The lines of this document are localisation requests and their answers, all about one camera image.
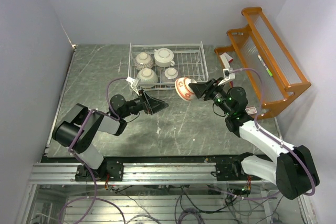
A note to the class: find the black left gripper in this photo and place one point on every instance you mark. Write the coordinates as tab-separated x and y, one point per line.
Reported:
153	105

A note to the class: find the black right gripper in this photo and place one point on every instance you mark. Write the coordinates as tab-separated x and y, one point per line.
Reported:
210	86

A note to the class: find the white bowl red pattern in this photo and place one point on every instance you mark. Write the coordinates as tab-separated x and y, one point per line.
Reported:
183	90

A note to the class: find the white wire dish rack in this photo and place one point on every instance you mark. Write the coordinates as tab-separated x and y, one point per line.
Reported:
189	59

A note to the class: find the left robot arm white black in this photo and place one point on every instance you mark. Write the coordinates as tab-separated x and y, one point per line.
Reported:
79	126

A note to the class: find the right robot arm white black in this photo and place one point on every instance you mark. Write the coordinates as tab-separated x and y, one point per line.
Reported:
290	168

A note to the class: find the orange wooden shelf rack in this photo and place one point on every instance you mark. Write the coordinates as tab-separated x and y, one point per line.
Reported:
258	37

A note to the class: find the pale green bowl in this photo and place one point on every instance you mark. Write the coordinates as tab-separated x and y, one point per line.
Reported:
148	78

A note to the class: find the grey striped bowl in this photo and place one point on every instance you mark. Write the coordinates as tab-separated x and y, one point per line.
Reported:
169	75

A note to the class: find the white red eraser block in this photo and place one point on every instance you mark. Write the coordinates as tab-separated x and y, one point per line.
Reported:
226	59

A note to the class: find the brown patterned bowl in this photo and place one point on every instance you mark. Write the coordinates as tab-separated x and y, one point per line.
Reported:
143	60

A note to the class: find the marker pen on shelf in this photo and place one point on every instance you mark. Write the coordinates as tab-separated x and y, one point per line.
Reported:
265	66

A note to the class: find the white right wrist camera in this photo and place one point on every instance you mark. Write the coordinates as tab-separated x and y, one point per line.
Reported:
229	76

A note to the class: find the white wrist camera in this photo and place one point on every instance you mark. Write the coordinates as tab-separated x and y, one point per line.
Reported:
229	76
133	84

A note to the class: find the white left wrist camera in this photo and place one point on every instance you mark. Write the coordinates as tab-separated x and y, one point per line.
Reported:
133	84

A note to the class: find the cream two-handled soup bowl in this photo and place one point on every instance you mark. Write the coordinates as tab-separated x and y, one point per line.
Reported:
164	57

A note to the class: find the aluminium mounting rail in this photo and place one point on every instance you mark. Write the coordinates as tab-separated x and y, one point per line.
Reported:
133	174

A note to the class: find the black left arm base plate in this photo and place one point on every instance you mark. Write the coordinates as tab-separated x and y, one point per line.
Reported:
108	170

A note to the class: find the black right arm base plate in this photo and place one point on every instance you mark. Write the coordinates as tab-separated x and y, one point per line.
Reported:
231	171

